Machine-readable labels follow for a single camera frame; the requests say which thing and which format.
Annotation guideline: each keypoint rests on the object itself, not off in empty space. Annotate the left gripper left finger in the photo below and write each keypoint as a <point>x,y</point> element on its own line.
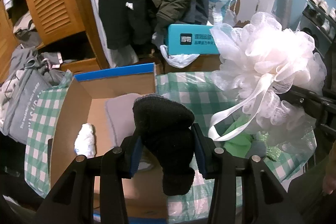
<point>117,164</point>

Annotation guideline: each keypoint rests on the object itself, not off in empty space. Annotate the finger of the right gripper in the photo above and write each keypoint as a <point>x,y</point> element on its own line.
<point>314,105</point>

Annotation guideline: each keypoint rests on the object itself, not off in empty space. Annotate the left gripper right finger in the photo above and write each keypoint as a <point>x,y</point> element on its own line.
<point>217,164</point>

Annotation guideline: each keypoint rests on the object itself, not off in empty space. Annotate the light green cloth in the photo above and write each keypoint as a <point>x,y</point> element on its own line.
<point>240,144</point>

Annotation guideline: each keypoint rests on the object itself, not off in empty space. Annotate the white sock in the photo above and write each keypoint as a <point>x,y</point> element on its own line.
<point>85,143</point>

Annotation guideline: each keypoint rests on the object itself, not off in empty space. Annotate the small grey cloth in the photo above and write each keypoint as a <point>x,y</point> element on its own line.
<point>257,148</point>

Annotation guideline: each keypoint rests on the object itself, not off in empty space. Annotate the white mesh bath pouf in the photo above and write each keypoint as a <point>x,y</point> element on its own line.
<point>260,64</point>

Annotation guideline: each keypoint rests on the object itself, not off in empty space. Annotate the grey towel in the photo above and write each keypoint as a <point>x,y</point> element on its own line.
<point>121,124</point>

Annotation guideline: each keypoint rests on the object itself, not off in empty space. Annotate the dark knitted beanie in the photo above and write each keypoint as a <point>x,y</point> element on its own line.
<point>165,130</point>

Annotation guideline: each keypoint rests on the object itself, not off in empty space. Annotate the green glitter fabric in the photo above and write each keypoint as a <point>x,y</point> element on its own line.
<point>272,152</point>

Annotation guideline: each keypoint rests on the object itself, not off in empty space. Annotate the person's right hand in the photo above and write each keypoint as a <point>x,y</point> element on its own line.
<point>329,182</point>

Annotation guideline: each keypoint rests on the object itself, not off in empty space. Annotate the blue-rimmed cardboard box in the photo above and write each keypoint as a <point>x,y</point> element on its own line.
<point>105,99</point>

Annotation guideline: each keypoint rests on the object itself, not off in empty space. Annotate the green checkered tablecloth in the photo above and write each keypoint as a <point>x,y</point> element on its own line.
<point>196,91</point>

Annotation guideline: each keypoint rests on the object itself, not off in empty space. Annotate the metal shoe rack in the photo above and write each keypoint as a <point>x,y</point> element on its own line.
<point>318,21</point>

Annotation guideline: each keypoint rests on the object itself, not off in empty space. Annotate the brown cardboard box on floor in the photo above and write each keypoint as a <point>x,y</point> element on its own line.
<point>204,63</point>

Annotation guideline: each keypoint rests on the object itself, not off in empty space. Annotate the white plastic bag under box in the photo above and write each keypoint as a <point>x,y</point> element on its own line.
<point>177,61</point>

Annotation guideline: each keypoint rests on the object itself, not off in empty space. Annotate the grey laundry bag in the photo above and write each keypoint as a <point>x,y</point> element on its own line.
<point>30,73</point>

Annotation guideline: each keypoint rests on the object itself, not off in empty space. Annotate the teal shoe box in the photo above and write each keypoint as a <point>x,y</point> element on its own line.
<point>190,39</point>

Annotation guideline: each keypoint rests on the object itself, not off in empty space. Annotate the blue white plastic bag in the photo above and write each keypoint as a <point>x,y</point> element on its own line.
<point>222,11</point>

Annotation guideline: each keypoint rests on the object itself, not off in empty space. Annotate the black hanging coat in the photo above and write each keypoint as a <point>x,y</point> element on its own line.
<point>128,23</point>

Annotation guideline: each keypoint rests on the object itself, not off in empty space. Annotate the wooden louvered wardrobe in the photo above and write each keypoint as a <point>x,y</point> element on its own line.
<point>52,8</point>

